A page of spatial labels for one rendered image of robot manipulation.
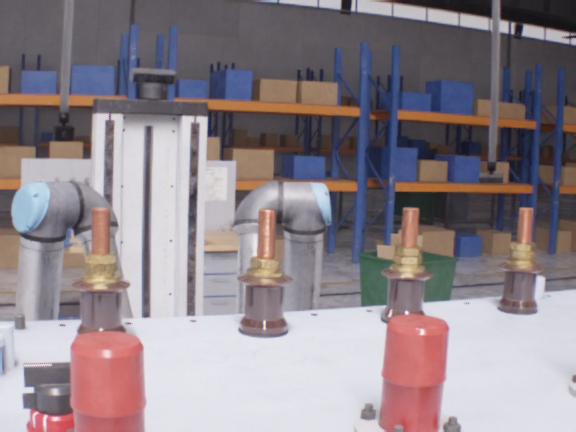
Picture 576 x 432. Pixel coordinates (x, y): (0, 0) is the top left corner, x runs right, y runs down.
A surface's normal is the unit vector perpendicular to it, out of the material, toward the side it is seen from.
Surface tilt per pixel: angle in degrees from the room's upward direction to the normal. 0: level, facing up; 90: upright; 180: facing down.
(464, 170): 90
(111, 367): 89
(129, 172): 90
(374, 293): 94
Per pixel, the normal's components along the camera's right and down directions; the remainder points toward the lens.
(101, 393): 0.10, 0.08
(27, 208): -0.61, -0.07
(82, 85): 0.31, 0.11
